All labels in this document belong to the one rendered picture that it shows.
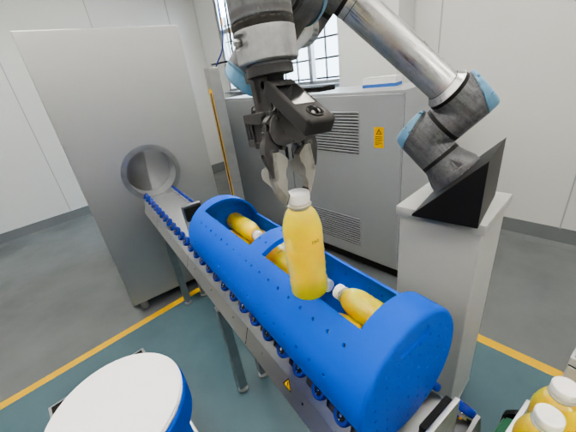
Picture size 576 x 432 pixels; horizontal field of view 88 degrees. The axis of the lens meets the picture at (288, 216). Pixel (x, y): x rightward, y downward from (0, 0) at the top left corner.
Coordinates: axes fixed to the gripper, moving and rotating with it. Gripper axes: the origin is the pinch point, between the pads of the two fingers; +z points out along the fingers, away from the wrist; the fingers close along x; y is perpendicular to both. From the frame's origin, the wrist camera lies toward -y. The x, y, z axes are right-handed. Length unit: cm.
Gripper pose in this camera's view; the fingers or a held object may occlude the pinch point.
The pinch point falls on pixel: (297, 195)
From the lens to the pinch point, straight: 50.4
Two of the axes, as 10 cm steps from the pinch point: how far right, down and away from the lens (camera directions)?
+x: -8.1, 3.3, -4.8
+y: -5.6, -2.1, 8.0
